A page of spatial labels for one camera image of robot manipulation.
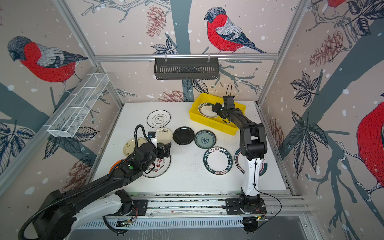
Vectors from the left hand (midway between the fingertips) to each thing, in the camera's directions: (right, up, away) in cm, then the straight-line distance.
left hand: (164, 143), depth 80 cm
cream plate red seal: (-27, -5, +17) cm, 32 cm away
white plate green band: (+25, +20, +37) cm, 49 cm away
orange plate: (-32, -15, +9) cm, 36 cm away
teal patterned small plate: (+24, -1, +20) cm, 31 cm away
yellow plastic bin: (+32, +10, +17) cm, 38 cm away
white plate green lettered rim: (+31, -13, +10) cm, 35 cm away
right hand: (+31, +19, +22) cm, 43 cm away
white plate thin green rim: (-11, +13, +30) cm, 35 cm away
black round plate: (+9, +1, +19) cm, 21 cm away
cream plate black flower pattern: (-4, +1, +20) cm, 20 cm away
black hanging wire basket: (+9, +49, +26) cm, 56 cm away
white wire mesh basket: (-45, +21, -3) cm, 50 cm away
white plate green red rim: (+44, -13, +8) cm, 47 cm away
